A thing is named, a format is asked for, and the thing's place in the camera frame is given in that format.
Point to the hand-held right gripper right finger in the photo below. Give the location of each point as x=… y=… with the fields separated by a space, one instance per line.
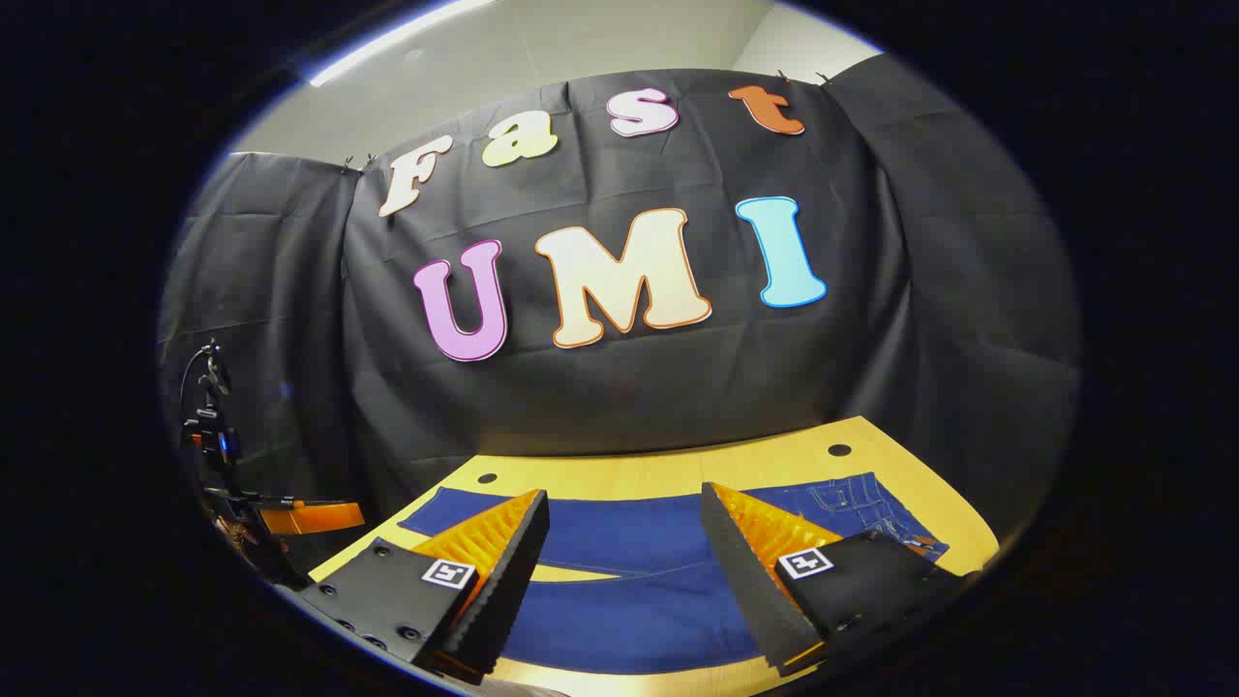
x=745 y=581

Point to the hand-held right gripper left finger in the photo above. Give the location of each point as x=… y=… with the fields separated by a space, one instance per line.
x=513 y=571

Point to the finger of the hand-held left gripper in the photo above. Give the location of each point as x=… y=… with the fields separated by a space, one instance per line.
x=310 y=518

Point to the blue denim jeans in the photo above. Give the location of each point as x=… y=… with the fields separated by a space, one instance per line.
x=619 y=528

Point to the black backdrop cloth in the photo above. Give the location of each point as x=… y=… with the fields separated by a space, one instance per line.
x=629 y=387

